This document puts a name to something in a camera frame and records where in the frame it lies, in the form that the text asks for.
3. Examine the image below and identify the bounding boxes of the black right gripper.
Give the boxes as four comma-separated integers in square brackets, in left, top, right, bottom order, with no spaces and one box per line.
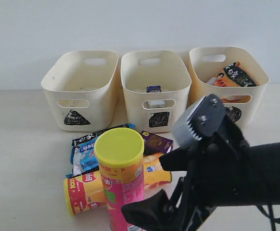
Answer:
[159,117,249,231]

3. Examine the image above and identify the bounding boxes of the pink chips can yellow lid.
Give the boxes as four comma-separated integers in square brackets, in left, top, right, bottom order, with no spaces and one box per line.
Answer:
[94,128,144,231]

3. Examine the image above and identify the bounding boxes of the blue white milk carton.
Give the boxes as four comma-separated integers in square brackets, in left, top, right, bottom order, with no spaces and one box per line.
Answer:
[146,85,166,108]

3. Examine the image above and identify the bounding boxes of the blue instant noodle packet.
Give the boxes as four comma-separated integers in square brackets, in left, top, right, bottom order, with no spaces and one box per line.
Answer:
[66,123,135,179]

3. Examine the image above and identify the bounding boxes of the orange instant noodle packet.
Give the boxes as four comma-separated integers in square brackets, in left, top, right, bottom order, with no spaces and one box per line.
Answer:
[206,61,259,103]

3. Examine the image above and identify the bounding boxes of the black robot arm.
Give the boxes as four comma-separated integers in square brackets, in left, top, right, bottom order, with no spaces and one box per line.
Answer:
[121,117,280,231]

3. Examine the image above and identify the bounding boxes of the purple small box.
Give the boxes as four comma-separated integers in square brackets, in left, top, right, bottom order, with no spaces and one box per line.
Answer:
[140,130,174,156]

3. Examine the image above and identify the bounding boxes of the cream bin square mark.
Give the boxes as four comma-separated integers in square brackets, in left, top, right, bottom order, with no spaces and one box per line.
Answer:
[120,51,191,133]

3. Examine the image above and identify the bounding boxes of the cream bin circle mark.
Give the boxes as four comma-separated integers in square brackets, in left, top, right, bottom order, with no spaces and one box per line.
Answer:
[188,47,269,128]

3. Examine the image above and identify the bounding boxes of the cream bin triangle mark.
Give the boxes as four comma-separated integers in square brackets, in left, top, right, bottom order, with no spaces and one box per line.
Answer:
[41,51,119,131]

